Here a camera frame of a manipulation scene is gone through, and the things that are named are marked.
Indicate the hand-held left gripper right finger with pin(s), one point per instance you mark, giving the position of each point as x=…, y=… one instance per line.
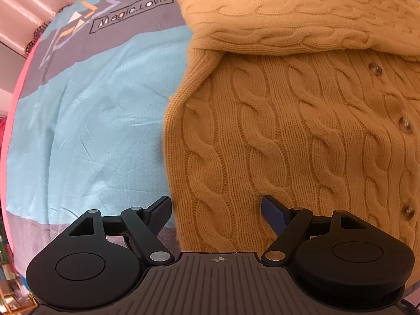
x=275, y=215

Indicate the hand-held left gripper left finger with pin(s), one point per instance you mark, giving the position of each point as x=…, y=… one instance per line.
x=158, y=213

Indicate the blue grey printed bed sheet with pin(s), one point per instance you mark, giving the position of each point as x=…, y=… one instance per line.
x=98, y=115

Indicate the pink bed edge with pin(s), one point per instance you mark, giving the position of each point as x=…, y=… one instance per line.
x=13, y=111

